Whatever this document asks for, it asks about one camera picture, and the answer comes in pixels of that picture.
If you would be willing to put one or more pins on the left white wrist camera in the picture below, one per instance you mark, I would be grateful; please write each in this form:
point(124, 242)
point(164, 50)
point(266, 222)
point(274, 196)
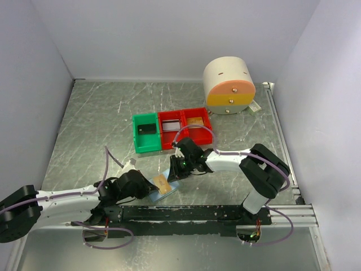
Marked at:
point(129, 165)

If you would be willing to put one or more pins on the silver aluminium frame rail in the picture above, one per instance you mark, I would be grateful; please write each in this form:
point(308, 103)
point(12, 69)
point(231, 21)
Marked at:
point(300, 215)

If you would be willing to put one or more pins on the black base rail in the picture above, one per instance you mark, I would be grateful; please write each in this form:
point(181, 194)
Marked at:
point(179, 220)

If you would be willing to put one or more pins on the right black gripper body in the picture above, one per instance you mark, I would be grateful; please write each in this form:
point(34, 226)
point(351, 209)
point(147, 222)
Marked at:
point(188, 162)

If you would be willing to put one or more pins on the beige cylindrical drawer cabinet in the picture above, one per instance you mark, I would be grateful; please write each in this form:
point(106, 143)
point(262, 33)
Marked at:
point(228, 86)

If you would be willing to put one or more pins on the small white tag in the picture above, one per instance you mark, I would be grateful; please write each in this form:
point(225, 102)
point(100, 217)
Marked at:
point(254, 107)

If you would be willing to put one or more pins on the white magnetic stripe card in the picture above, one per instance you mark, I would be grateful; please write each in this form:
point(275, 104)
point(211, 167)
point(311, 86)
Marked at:
point(171, 125)

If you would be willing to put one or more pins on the middle red plastic bin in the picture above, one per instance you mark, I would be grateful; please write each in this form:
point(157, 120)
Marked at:
point(168, 137)

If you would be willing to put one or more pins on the red plastic bin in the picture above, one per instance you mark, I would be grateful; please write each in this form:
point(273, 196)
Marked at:
point(200, 136)
point(168, 137)

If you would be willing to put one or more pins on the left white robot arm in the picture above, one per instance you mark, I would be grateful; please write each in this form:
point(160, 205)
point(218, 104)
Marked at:
point(29, 209)

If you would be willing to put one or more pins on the right red plastic bin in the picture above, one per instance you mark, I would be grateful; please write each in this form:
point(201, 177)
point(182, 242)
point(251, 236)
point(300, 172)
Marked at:
point(200, 136)

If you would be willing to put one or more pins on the green plastic bin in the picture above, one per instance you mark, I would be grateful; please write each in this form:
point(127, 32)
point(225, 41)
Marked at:
point(149, 142)

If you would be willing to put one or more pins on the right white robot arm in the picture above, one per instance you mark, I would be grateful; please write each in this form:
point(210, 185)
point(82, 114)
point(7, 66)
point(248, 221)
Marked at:
point(267, 173)

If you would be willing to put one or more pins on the black card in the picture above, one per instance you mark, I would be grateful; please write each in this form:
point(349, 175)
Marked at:
point(145, 129)

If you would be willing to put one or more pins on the mint green card holder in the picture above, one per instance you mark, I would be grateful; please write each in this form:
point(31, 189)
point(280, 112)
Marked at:
point(155, 197)

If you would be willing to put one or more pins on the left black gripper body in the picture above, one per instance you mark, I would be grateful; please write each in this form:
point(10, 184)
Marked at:
point(137, 191)

